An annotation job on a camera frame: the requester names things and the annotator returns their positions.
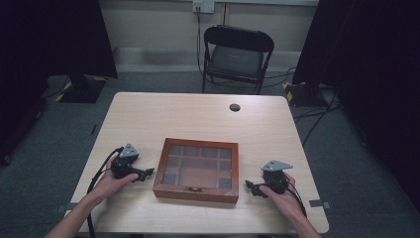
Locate black cable from wall socket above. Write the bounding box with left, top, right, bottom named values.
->
left=195, top=5, right=204, bottom=76

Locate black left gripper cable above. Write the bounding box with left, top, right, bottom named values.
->
left=85, top=147, right=125, bottom=238

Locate white wall socket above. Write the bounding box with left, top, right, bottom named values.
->
left=192, top=0, right=216, bottom=15

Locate wooden box with glass lid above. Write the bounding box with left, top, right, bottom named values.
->
left=152, top=137, right=240, bottom=204

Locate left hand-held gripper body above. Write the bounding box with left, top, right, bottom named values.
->
left=110, top=142, right=141, bottom=180

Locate grey tape strip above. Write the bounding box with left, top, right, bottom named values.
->
left=308, top=198, right=332, bottom=210
left=54, top=201, right=79, bottom=213

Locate black folding chair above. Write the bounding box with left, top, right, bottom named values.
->
left=201, top=24, right=275, bottom=96

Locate black floor cable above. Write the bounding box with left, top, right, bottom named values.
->
left=292, top=88, right=342, bottom=147

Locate black curtain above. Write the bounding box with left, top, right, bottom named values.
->
left=0, top=0, right=119, bottom=167
left=291, top=0, right=420, bottom=214

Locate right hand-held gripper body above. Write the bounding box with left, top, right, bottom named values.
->
left=261, top=160, right=294, bottom=195

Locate person's left hand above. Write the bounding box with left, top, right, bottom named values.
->
left=88, top=156, right=140, bottom=205

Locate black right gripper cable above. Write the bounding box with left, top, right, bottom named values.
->
left=286, top=179, right=308, bottom=219

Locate black stand base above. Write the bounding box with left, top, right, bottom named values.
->
left=282, top=80, right=333, bottom=108
left=58, top=73, right=108, bottom=104

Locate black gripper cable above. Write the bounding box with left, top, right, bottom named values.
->
left=85, top=147, right=125, bottom=238
left=286, top=179, right=308, bottom=219

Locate person's right hand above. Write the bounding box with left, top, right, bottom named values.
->
left=259, top=172, right=302, bottom=217

